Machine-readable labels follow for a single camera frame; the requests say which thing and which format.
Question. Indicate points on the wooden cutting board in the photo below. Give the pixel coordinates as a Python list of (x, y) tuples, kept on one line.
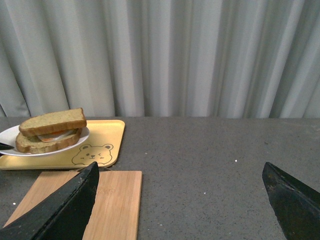
[(115, 214)]

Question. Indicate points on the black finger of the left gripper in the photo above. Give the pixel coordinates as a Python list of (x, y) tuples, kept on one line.
[(4, 146)]

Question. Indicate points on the bread slice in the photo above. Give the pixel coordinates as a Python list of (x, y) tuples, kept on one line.
[(53, 122), (33, 145)]

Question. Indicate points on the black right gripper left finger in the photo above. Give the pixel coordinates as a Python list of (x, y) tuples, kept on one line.
[(63, 215)]

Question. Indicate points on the yellow bear tray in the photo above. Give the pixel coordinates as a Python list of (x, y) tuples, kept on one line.
[(99, 142)]

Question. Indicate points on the grey curtain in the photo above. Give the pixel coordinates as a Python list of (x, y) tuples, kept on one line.
[(132, 58)]

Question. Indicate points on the sandwich filling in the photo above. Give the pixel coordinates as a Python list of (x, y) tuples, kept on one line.
[(55, 136)]

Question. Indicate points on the white round plate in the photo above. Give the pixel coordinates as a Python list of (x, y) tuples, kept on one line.
[(9, 135)]

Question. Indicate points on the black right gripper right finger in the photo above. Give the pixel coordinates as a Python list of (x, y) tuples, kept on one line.
[(295, 204)]

